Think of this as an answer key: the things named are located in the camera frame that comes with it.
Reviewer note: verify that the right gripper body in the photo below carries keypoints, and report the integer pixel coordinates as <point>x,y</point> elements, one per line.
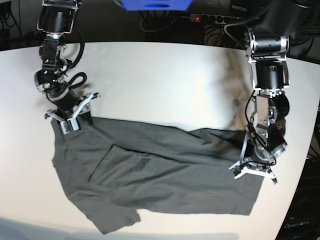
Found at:
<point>68,104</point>

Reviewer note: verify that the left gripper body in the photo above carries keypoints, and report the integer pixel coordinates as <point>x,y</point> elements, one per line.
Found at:
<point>257,160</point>

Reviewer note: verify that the dark grey T-shirt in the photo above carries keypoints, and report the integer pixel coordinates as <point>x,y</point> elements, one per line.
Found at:
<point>112,168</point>

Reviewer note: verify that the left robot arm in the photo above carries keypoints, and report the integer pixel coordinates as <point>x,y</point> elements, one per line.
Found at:
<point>266,41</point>

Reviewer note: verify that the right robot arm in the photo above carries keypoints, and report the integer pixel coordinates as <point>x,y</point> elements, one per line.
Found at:
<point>57,18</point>

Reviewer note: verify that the black OpenArm base box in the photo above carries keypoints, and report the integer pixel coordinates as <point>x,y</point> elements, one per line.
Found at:
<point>302,221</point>

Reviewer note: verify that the blue plastic bin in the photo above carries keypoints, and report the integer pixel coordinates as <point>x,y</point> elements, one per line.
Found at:
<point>157,5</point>

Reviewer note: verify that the black power strip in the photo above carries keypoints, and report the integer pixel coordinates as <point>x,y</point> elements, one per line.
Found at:
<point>212,19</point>

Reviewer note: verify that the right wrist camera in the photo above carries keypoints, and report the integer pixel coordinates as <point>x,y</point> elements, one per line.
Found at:
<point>69,125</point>

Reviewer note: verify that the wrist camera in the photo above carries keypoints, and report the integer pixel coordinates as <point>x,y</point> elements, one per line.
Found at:
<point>69,125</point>
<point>236,170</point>

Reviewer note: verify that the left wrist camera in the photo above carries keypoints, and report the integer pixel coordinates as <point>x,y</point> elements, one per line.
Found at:
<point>236,170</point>

